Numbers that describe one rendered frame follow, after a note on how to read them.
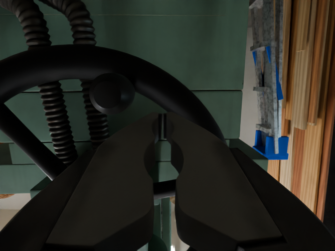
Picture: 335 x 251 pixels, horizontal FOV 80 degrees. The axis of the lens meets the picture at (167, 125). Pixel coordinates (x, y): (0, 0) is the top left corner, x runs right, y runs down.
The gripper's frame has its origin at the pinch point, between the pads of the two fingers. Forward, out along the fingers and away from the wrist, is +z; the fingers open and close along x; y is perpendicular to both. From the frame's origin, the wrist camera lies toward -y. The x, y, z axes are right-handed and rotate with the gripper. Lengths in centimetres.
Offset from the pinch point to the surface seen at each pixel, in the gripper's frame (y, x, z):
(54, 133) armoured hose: 7.5, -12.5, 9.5
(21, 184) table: 23.5, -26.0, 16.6
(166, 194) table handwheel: 9.8, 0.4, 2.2
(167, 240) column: 77, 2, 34
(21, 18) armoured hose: -4.1, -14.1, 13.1
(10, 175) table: 21.8, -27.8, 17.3
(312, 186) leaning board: 118, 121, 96
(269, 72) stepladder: 27, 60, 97
